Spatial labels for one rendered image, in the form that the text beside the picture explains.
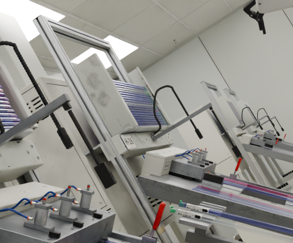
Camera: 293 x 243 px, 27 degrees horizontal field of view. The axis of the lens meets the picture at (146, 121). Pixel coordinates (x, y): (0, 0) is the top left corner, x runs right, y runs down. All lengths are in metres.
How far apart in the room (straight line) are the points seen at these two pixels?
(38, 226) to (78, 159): 1.14
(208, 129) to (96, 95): 3.45
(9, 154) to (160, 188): 0.89
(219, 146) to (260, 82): 3.19
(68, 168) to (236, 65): 6.71
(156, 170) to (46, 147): 0.43
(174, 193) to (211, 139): 3.58
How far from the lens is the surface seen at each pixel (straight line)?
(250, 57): 8.78
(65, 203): 1.19
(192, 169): 2.43
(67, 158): 2.23
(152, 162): 2.33
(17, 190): 1.30
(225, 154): 5.67
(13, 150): 1.38
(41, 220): 1.09
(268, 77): 8.74
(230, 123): 5.76
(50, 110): 1.13
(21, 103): 1.46
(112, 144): 2.13
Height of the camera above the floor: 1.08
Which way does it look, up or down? 8 degrees up
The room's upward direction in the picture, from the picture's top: 30 degrees counter-clockwise
